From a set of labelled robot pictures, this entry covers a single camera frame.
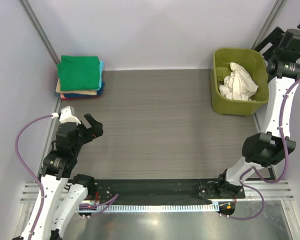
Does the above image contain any white t shirt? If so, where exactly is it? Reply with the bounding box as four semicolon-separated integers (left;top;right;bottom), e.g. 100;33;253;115
219;62;259;101

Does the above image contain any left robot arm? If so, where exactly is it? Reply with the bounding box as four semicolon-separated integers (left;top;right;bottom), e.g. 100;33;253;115
17;109;103;240

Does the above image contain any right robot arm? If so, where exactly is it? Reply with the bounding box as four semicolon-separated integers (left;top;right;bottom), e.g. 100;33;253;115
215;24;300;198

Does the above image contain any olive green plastic bin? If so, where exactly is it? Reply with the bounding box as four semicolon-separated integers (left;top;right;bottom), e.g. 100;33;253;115
210;48;269;116

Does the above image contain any green folded t shirt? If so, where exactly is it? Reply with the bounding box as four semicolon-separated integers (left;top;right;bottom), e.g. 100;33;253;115
57;55;100;92

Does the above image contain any light blue folded t shirt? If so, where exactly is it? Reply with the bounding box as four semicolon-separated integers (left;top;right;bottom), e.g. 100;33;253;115
97;60;104;90

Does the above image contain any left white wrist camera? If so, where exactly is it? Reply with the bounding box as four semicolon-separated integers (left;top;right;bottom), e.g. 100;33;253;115
52;106;81;125

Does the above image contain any right corner aluminium post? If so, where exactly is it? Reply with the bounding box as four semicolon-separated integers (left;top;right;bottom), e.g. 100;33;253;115
251;0;287;49

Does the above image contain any corner aluminium post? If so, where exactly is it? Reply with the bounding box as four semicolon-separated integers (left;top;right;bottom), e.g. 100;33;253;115
19;0;60;65
251;0;287;49

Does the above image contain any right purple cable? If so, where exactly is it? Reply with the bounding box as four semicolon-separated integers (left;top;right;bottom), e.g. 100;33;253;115
224;71;300;221

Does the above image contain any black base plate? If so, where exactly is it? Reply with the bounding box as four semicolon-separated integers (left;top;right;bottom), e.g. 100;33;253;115
93;178;246;205

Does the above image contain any left corner aluminium post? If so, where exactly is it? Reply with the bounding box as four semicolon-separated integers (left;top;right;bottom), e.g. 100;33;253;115
19;0;60;65

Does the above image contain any slotted cable duct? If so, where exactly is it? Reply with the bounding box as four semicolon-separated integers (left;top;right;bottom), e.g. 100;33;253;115
78;202;220;214

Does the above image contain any aluminium frame rail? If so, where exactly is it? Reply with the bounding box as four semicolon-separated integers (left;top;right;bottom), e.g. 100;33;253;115
20;181;294;204

